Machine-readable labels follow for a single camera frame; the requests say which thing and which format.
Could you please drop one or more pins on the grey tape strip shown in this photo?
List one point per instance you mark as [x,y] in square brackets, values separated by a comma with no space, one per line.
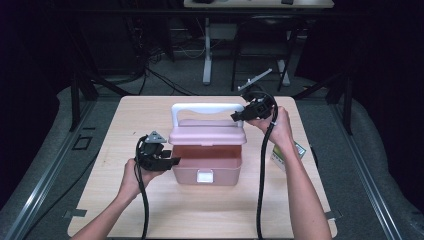
[335,214]
[75,213]

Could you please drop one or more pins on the person's left hand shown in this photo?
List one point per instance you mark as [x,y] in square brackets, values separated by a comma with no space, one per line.
[131,181]

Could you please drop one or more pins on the black frame stand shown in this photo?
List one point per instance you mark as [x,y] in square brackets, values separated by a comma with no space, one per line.
[75,100]
[348,106]

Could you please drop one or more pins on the black chair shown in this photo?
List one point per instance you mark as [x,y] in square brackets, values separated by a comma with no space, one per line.
[263,36]

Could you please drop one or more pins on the metal floor rail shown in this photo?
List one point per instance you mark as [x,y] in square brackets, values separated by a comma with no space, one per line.
[43,180]
[366,180]

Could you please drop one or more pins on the white desk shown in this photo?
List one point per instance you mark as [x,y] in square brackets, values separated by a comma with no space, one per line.
[207,50]

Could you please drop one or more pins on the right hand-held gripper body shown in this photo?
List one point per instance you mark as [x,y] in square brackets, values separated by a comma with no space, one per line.
[260,106]

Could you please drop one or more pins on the green cardboard box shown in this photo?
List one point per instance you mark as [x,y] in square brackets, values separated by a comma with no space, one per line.
[276,158]

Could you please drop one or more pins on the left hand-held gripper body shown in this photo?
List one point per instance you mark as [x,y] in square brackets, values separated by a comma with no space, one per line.
[148,156]

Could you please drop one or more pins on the person's right hand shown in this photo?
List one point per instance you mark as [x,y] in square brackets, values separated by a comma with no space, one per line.
[281,131]

